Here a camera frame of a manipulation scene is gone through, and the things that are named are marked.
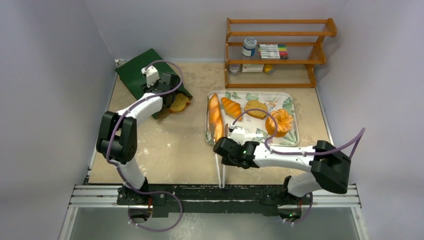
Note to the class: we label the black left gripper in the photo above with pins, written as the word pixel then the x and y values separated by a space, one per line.
pixel 145 87

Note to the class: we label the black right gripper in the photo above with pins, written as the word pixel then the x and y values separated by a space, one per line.
pixel 220 147

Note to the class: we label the orange fake baguette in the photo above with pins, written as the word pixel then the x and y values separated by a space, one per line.
pixel 215 119

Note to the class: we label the metal tongs white grips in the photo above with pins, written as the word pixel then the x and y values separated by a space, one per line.
pixel 221 170

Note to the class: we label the green paper bag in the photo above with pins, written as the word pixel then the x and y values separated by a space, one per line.
pixel 136 71

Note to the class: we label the orange fake croissant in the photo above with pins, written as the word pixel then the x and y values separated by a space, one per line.
pixel 231 108

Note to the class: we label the brown fake bread slice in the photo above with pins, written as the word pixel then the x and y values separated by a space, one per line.
pixel 256 109

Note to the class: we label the orange fake bread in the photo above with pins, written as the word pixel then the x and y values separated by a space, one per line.
pixel 283 123

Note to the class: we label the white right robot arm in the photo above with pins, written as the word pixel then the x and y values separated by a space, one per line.
pixel 323 165

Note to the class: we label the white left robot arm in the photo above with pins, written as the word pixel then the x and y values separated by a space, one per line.
pixel 117 138

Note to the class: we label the leaf pattern serving tray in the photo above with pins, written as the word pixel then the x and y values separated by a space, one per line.
pixel 257 127

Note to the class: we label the small grey jar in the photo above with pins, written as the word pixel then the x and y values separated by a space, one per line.
pixel 234 68

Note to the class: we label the white green small box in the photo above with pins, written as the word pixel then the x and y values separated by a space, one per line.
pixel 252 68

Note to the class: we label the blue jar patterned lid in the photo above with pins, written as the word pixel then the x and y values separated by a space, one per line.
pixel 249 46

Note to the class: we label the small yellow object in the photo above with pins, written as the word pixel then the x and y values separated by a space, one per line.
pixel 268 68

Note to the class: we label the set of coloured markers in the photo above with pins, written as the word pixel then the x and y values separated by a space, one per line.
pixel 273 51

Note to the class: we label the orange wooden shelf rack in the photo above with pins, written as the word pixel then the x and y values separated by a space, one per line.
pixel 234 40

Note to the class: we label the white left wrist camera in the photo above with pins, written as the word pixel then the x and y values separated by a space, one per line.
pixel 151 74

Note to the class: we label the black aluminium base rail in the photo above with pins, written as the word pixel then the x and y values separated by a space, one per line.
pixel 267 200

